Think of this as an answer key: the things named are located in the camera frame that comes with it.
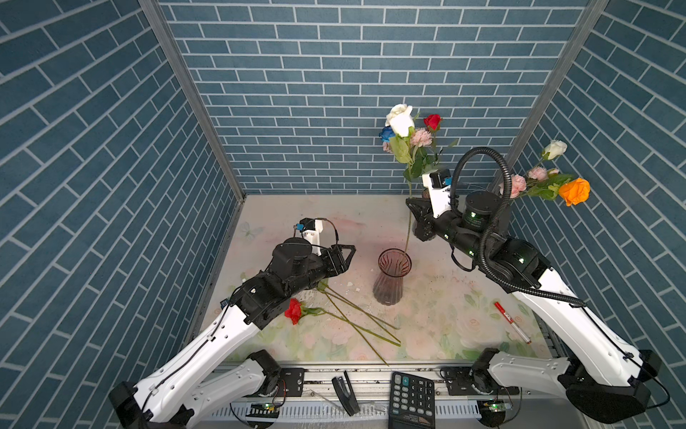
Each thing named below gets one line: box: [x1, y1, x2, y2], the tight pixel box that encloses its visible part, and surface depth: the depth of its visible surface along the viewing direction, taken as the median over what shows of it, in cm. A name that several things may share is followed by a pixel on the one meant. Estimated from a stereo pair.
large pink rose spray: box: [382, 127, 459, 184], surface depth 60 cm
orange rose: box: [559, 177, 591, 208], surface depth 68 cm
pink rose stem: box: [498, 166, 573, 201], surface depth 82 cm
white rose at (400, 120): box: [384, 103, 416, 253], surface depth 50 cm
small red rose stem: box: [423, 113, 443, 134], surface depth 88 cm
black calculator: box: [388, 370, 436, 429], surface depth 71 cm
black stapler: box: [331, 370, 361, 417], surface depth 72 cm
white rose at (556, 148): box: [542, 139, 568, 160], surface depth 77 cm
